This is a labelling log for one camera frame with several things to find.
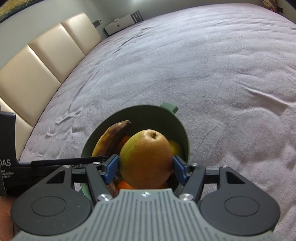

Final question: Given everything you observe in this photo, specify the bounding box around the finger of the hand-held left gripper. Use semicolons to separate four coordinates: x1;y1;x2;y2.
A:
31;156;109;174

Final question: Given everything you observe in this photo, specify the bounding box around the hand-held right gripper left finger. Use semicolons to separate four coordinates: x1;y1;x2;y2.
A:
42;154;119;201

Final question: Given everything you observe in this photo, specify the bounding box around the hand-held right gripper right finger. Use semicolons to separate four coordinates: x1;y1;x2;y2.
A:
172;155;251;201

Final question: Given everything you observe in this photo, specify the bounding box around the yellow green pear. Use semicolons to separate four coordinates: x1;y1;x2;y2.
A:
168;140;183;160
119;130;173;189

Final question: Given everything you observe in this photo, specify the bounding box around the brown spotted banana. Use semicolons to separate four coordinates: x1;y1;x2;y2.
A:
92;120;133;196

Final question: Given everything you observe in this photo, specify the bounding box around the green colander bowl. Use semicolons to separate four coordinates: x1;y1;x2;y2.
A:
80;102;190;197

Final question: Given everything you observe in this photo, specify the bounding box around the person's left hand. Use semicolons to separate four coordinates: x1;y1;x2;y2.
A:
0;197;18;234

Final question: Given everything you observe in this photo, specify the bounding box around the cream padded headboard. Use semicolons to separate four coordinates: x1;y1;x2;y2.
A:
0;12;102;160

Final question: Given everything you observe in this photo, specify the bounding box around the grey purple bed blanket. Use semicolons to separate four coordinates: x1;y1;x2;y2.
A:
20;2;296;241

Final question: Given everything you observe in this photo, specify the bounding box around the white nightstand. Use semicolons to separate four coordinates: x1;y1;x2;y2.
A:
104;10;144;36

